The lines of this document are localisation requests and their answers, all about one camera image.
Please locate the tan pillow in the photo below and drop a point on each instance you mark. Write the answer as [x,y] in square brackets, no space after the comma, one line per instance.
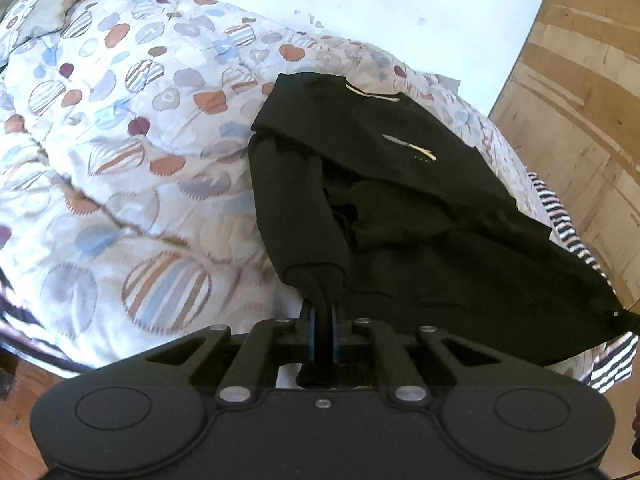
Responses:
[65,0]

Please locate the wooden board panel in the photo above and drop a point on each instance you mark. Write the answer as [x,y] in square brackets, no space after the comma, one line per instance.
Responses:
[590,110]

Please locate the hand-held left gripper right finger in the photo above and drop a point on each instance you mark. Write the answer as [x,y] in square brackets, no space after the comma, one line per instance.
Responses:
[338,340]

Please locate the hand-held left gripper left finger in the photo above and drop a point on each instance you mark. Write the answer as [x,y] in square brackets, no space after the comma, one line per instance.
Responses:
[311,340]

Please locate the black long-sleeve sweater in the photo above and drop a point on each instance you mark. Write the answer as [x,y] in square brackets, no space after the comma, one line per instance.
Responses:
[425,210]

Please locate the patterned white duvet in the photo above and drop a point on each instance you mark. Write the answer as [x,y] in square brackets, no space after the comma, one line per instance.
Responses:
[125,160]

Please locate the grey pillow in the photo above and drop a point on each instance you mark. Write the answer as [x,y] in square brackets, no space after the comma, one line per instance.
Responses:
[447,82]

